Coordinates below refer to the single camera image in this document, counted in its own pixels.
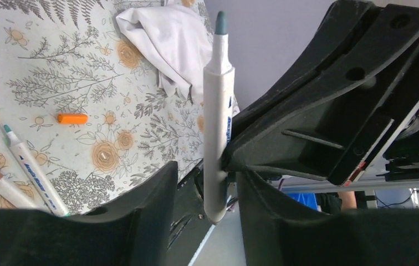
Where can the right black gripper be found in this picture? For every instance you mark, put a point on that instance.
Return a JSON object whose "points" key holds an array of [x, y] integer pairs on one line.
{"points": [[351, 97]]}

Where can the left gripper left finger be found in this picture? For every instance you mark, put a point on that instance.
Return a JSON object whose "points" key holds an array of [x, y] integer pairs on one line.
{"points": [[133, 229]]}

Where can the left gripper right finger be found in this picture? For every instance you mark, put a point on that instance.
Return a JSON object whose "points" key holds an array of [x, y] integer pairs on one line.
{"points": [[277, 230]]}

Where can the white pen with label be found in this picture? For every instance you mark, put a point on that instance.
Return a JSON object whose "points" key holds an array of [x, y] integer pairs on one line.
{"points": [[218, 89]]}

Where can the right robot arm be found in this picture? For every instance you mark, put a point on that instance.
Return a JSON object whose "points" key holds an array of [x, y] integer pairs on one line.
{"points": [[351, 97]]}

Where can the white pen teal tip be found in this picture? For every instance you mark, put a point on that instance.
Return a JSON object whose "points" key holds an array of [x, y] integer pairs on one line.
{"points": [[32, 169]]}

